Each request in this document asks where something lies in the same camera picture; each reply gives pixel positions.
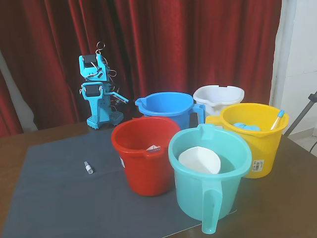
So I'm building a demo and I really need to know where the teal plastic jug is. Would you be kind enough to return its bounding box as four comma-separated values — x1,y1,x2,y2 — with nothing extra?
168,123,253,235

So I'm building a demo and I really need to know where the white paper bowl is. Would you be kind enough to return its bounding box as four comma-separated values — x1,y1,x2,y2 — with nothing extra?
178,146,221,175

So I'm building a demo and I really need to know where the red plastic bucket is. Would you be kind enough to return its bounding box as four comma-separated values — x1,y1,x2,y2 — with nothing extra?
110,116,183,197

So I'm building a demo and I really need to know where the grey tripod leg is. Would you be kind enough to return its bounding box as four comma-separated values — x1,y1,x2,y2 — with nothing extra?
284,90,317,137

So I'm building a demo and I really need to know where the white plastic bucket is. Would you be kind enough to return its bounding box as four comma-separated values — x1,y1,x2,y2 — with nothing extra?
193,85,245,117

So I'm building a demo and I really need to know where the blue plastic jug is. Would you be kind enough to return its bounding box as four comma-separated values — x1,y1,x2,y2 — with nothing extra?
135,92,206,131

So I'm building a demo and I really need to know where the blue-capped pen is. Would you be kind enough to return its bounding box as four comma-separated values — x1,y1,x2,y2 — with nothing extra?
269,109,285,131

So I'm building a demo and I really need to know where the thin black cable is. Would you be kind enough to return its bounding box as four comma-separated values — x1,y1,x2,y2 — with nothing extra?
308,137,317,156

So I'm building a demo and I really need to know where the red curtain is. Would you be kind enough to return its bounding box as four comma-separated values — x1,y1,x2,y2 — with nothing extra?
0,0,283,137

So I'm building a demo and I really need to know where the yellow plastic bucket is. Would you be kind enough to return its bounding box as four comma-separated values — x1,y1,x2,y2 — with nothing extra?
205,103,290,179

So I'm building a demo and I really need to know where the dark grey mat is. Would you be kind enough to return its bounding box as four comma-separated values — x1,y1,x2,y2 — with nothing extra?
0,127,238,238

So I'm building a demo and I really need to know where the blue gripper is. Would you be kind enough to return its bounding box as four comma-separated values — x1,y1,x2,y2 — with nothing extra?
81,82,111,126

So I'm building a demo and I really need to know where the blue-framed wrist camera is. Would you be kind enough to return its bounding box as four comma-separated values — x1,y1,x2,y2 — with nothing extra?
108,91,129,105

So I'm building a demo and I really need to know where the glass ampoule white label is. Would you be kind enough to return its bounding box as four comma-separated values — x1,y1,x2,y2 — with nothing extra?
83,161,96,175

